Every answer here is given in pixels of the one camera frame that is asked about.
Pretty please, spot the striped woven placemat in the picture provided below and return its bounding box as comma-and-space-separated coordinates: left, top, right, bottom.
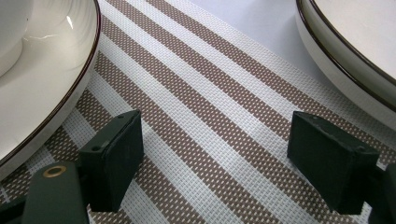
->
0, 0, 396, 224

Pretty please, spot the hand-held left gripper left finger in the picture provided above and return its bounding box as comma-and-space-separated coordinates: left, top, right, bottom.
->
78, 109, 145, 214

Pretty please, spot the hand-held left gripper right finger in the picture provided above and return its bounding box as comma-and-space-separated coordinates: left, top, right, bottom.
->
286, 111, 381, 216

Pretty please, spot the white plate with dark rim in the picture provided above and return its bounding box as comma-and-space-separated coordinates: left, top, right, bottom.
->
297, 0, 396, 110
294, 0, 396, 131
0, 0, 102, 183

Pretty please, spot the white bowl with dark rim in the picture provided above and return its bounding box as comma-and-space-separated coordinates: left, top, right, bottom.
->
0, 0, 34, 78

